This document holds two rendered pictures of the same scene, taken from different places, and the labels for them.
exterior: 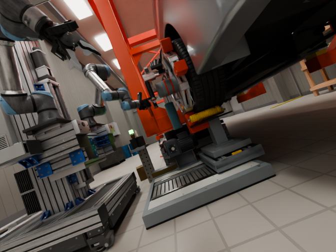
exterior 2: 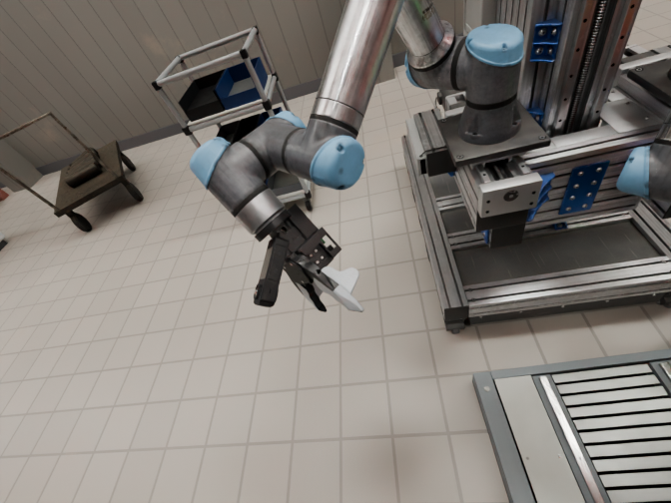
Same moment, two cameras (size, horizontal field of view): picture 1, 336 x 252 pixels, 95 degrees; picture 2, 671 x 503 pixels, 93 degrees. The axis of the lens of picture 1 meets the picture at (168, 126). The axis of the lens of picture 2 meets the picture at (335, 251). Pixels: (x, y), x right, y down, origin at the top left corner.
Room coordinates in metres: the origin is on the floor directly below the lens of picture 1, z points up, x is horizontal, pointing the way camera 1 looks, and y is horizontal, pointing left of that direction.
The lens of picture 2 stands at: (0.76, -0.09, 1.34)
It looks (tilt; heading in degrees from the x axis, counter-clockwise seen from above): 46 degrees down; 109
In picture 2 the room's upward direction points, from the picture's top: 24 degrees counter-clockwise
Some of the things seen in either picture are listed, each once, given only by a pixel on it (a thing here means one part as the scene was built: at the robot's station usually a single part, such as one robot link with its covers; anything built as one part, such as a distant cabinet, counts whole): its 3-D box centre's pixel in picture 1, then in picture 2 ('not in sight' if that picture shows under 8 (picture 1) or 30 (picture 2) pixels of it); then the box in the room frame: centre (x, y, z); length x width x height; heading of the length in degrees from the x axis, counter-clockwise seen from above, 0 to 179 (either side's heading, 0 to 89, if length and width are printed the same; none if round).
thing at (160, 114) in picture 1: (175, 111); not in sight; (1.84, -0.15, 0.69); 0.52 x 0.17 x 0.35; 92
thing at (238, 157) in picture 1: (225, 153); not in sight; (1.34, -0.37, 0.13); 0.50 x 0.36 x 0.10; 2
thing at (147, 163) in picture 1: (147, 164); not in sight; (1.92, 0.41, 0.21); 0.10 x 0.10 x 0.42; 2
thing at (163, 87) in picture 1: (168, 87); not in sight; (1.33, -0.13, 0.85); 0.21 x 0.14 x 0.14; 92
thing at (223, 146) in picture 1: (217, 133); not in sight; (1.34, -0.37, 0.32); 0.40 x 0.30 x 0.28; 2
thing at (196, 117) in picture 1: (204, 113); not in sight; (1.22, -0.31, 0.51); 0.29 x 0.06 x 0.06; 92
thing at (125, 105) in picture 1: (128, 105); not in sight; (1.27, 0.24, 0.81); 0.11 x 0.08 x 0.09; 138
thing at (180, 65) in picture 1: (180, 68); not in sight; (1.02, -0.22, 0.85); 0.09 x 0.08 x 0.07; 2
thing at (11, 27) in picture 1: (19, 25); (280, 146); (0.59, 0.40, 1.09); 0.11 x 0.11 x 0.08; 48
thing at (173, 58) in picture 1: (176, 84); not in sight; (1.33, -0.20, 0.85); 0.54 x 0.07 x 0.54; 2
